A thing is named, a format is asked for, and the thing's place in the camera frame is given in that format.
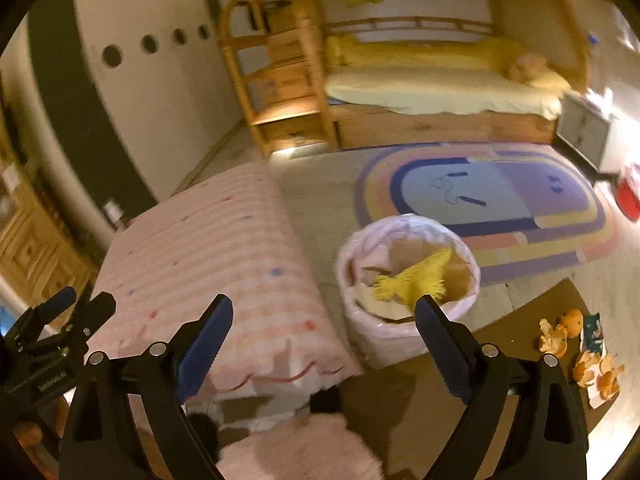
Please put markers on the plush toy on bed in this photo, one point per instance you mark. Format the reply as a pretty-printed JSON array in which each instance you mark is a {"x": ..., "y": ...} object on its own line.
[{"x": 525, "y": 67}]

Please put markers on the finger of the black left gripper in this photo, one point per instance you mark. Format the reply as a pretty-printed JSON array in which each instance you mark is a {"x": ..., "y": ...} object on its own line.
[{"x": 86, "y": 318}]

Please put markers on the pink fluffy cushion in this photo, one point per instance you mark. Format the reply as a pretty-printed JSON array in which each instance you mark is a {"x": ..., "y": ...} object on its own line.
[{"x": 316, "y": 446}]

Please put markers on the brown white spray bottle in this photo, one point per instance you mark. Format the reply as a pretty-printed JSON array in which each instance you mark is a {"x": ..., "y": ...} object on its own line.
[{"x": 115, "y": 215}]

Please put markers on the wooden cabinet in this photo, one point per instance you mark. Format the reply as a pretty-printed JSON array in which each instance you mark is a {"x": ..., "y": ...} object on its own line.
[{"x": 37, "y": 259}]

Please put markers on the red floor object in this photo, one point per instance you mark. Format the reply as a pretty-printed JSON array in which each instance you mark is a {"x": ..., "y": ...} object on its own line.
[{"x": 627, "y": 194}]

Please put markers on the pink lined trash bin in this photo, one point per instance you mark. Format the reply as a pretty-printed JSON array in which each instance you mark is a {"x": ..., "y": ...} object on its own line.
[{"x": 383, "y": 269}]

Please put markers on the wooden stair drawers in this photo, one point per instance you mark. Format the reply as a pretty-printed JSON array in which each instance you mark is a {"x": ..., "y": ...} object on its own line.
[{"x": 274, "y": 53}]

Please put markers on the wooden bunk bed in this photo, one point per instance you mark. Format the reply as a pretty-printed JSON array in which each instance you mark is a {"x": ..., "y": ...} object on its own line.
[{"x": 403, "y": 91}]

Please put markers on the yellow foam fruit net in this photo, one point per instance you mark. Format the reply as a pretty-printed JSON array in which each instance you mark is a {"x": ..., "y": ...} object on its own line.
[{"x": 425, "y": 278}]

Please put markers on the orange peels on floor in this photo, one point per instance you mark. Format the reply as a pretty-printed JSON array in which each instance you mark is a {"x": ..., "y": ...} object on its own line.
[{"x": 594, "y": 368}]

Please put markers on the pink checkered tablecloth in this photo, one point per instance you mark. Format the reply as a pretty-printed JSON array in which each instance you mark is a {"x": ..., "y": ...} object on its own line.
[{"x": 229, "y": 235}]

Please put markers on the white wardrobe doors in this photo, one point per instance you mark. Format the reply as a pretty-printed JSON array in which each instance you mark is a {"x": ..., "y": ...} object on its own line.
[{"x": 162, "y": 81}]

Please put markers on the pastel rainbow rug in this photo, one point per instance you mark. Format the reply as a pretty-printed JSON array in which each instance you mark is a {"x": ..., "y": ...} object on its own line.
[{"x": 522, "y": 209}]

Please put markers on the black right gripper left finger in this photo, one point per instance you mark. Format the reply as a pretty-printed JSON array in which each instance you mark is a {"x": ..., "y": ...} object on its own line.
[{"x": 101, "y": 439}]

